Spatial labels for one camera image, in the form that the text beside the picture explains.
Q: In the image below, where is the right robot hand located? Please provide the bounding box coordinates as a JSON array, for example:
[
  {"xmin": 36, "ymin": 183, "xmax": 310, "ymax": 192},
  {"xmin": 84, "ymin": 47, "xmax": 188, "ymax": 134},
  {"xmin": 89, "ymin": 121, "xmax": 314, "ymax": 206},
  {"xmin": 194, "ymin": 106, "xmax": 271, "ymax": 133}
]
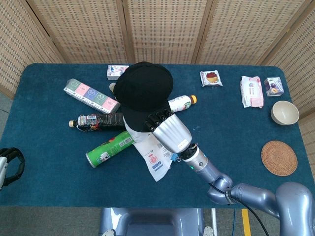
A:
[{"xmin": 144, "ymin": 108, "xmax": 192, "ymax": 154}]

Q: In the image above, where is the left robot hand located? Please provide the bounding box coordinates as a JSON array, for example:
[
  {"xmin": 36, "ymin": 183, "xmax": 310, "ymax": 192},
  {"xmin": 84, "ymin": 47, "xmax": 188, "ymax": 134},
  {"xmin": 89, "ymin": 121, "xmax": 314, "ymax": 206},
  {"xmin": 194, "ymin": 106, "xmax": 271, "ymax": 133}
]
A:
[{"xmin": 0, "ymin": 147, "xmax": 25, "ymax": 190}]

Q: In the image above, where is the black baseball cap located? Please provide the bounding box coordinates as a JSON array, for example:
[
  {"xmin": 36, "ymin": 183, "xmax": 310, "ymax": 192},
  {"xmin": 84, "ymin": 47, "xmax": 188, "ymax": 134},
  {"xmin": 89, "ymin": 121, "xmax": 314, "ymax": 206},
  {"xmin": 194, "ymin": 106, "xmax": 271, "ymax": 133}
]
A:
[{"xmin": 113, "ymin": 61, "xmax": 174, "ymax": 133}]

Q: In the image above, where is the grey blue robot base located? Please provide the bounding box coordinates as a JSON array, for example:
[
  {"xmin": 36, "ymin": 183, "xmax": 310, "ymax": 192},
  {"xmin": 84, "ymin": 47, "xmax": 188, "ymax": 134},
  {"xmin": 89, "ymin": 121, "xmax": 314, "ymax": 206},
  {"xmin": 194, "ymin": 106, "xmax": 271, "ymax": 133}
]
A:
[{"xmin": 99, "ymin": 207, "xmax": 215, "ymax": 236}]

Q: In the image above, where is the white mannequin head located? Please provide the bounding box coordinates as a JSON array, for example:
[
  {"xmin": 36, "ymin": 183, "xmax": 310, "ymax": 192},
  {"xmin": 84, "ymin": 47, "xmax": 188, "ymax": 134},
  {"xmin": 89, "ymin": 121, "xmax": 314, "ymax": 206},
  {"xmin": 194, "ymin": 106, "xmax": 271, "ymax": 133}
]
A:
[{"xmin": 123, "ymin": 115, "xmax": 155, "ymax": 143}]

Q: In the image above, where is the white drink bottle orange cap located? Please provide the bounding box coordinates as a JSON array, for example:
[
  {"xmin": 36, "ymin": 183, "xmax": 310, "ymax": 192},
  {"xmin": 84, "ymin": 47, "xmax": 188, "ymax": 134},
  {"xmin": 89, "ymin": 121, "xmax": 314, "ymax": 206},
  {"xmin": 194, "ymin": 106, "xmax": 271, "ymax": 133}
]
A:
[{"xmin": 168, "ymin": 95, "xmax": 197, "ymax": 113}]

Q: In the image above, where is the white printed plastic bag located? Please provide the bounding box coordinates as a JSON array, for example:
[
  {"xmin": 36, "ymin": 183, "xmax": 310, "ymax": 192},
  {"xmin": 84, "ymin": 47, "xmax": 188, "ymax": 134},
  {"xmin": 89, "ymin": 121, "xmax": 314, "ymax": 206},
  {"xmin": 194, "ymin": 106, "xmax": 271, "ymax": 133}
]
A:
[{"xmin": 132, "ymin": 134, "xmax": 178, "ymax": 182}]

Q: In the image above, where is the blue table cloth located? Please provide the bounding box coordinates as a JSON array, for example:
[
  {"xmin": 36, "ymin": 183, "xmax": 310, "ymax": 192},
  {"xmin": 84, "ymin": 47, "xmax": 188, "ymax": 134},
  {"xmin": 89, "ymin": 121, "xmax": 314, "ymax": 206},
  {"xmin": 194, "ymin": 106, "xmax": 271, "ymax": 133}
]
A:
[{"xmin": 0, "ymin": 63, "xmax": 315, "ymax": 209}]

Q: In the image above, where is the green chips can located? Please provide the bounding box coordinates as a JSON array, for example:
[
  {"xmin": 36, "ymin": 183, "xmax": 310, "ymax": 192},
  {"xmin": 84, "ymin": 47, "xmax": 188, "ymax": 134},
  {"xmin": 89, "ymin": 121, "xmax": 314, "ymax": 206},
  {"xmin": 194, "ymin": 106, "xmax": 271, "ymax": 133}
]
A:
[{"xmin": 85, "ymin": 130, "xmax": 135, "ymax": 169}]

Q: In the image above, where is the snack packet red picture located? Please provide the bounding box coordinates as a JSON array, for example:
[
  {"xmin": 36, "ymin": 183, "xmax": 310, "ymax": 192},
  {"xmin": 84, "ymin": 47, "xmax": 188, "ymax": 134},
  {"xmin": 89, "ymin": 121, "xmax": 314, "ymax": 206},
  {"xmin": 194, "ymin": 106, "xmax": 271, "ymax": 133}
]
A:
[{"xmin": 199, "ymin": 70, "xmax": 223, "ymax": 87}]

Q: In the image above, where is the dark tea bottle black label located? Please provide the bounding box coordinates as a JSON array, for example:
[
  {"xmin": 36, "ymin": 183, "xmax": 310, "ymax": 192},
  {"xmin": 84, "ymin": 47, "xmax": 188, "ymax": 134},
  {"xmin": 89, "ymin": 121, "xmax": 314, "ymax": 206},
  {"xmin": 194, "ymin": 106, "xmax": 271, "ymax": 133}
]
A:
[{"xmin": 68, "ymin": 113, "xmax": 126, "ymax": 132}]

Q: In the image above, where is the white blue milk carton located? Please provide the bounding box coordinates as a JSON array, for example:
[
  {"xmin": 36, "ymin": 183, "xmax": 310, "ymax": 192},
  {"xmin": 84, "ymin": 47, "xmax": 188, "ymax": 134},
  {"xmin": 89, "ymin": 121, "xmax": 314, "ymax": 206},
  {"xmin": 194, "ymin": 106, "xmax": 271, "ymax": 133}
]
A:
[{"xmin": 106, "ymin": 64, "xmax": 130, "ymax": 81}]

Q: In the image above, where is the white pink wet wipes pack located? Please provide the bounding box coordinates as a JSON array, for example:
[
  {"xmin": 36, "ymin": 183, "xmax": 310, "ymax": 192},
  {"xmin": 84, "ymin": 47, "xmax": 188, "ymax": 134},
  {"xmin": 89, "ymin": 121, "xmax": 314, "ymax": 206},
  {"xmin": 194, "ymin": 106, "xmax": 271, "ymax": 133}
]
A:
[{"xmin": 240, "ymin": 75, "xmax": 264, "ymax": 109}]

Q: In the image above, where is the multicolour tissue pack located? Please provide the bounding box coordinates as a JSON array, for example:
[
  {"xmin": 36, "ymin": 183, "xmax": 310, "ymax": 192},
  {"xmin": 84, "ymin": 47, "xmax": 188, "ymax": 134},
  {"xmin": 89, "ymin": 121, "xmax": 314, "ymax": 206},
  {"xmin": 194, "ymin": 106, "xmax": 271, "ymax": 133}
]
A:
[{"xmin": 63, "ymin": 78, "xmax": 121, "ymax": 114}]

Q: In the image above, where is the woven bamboo folding screen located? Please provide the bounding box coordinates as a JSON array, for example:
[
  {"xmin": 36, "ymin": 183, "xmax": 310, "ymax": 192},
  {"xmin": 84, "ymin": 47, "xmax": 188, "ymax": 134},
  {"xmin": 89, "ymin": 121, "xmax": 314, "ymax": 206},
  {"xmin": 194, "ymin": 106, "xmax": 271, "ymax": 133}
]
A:
[{"xmin": 0, "ymin": 0, "xmax": 315, "ymax": 99}]

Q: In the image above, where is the round woven coaster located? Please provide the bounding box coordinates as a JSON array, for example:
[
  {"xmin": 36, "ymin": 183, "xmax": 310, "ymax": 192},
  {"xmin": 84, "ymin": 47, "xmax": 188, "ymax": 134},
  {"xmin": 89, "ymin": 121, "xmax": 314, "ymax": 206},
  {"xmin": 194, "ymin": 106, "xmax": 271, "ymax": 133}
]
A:
[{"xmin": 261, "ymin": 140, "xmax": 298, "ymax": 177}]

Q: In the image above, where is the purple juice carton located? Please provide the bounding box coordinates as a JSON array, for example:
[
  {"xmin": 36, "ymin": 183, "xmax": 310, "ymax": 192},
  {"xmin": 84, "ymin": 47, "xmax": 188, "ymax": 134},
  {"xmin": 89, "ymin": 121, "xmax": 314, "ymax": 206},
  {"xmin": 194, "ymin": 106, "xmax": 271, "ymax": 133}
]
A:
[{"xmin": 263, "ymin": 77, "xmax": 285, "ymax": 97}]

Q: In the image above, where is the cream bowl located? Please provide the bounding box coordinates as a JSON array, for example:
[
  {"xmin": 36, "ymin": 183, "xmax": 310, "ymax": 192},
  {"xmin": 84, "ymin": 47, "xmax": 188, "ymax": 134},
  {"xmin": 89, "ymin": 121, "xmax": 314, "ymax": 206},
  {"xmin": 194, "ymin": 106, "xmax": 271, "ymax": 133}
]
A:
[{"xmin": 270, "ymin": 100, "xmax": 300, "ymax": 125}]

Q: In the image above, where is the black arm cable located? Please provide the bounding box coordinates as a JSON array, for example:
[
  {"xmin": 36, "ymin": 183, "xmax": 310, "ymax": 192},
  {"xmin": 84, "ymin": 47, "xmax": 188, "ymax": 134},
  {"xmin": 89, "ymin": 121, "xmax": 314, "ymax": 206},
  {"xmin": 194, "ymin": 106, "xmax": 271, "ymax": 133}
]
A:
[{"xmin": 209, "ymin": 183, "xmax": 271, "ymax": 236}]

